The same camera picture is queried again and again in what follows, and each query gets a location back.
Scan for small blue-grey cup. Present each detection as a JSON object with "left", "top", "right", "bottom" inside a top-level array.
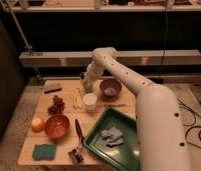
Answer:
[{"left": 83, "top": 83, "right": 93, "bottom": 93}]

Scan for white cup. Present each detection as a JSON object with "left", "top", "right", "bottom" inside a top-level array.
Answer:
[{"left": 83, "top": 93, "right": 98, "bottom": 111}]

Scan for orange fruit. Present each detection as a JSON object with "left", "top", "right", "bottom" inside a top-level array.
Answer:
[{"left": 31, "top": 117, "right": 44, "bottom": 132}]

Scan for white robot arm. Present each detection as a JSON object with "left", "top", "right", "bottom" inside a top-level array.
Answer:
[{"left": 84, "top": 47, "right": 192, "bottom": 171}]

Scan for black eraser block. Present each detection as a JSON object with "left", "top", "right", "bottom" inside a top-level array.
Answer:
[{"left": 43, "top": 84, "right": 62, "bottom": 94}]

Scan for teal sponge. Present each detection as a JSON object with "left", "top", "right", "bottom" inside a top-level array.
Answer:
[{"left": 32, "top": 144, "right": 56, "bottom": 160}]

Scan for yellow banana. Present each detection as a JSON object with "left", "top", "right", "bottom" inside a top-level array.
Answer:
[{"left": 73, "top": 88, "right": 83, "bottom": 109}]

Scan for metal fork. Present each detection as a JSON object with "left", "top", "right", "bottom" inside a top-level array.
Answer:
[{"left": 104, "top": 104, "right": 129, "bottom": 107}]

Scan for purple bowl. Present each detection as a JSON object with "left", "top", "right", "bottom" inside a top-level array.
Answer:
[{"left": 99, "top": 78, "right": 122, "bottom": 97}]

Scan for green tray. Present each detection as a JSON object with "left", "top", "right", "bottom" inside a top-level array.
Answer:
[{"left": 84, "top": 108, "right": 140, "bottom": 171}]

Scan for black floor cables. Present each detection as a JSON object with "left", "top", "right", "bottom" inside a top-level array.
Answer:
[{"left": 176, "top": 98, "right": 201, "bottom": 152}]

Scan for wooden shelf unit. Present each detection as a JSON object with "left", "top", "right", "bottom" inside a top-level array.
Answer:
[{"left": 0, "top": 5, "right": 201, "bottom": 68}]

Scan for grey crumpled cloth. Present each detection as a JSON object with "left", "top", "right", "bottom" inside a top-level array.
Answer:
[{"left": 100, "top": 127, "right": 123, "bottom": 146}]

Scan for bunch of dark grapes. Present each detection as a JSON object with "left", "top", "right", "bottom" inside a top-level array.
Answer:
[{"left": 48, "top": 95, "right": 65, "bottom": 115}]

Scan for orange bowl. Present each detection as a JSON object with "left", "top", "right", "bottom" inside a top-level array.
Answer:
[{"left": 44, "top": 115, "right": 70, "bottom": 139}]

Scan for metal diagonal rod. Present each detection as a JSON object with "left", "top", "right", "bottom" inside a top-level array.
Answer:
[{"left": 4, "top": 0, "right": 44, "bottom": 85}]

